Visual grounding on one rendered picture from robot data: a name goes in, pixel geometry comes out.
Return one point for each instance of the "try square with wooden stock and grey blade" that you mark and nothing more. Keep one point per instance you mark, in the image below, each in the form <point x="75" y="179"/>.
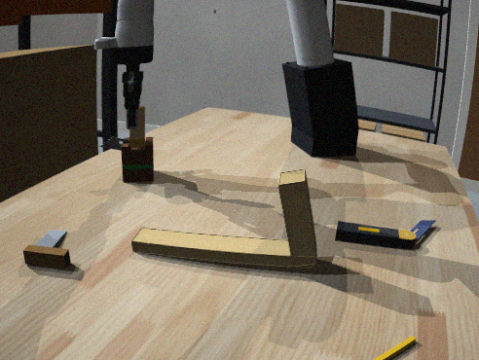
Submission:
<point x="40" y="255"/>

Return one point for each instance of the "black sliding bevel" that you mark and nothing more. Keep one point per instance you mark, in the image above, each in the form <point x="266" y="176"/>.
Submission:
<point x="379" y="236"/>

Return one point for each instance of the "l-shaped wooden frame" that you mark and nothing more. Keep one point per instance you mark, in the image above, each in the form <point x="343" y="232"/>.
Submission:
<point x="298" y="219"/>

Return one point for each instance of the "brown wooden block with green stripe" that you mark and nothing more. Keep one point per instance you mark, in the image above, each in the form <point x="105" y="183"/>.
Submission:
<point x="137" y="163"/>

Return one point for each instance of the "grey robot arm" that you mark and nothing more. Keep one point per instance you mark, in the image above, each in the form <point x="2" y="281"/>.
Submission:
<point x="308" y="19"/>

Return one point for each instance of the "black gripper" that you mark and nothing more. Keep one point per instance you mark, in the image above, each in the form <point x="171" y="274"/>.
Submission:
<point x="132" y="57"/>

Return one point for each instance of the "yellow pencil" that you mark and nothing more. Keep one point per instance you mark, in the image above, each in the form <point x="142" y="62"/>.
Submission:
<point x="392" y="352"/>

